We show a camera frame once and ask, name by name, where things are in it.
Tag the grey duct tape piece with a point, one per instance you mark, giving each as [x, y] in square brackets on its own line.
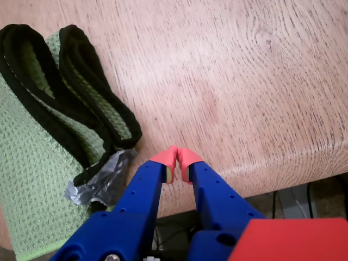
[108, 176]

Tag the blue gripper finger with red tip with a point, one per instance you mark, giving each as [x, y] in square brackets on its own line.
[217, 201]
[141, 187]

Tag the green waffle cloth black trim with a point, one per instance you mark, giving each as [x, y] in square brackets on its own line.
[32, 163]

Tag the grey metal table leg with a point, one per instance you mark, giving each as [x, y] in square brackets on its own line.
[291, 204]

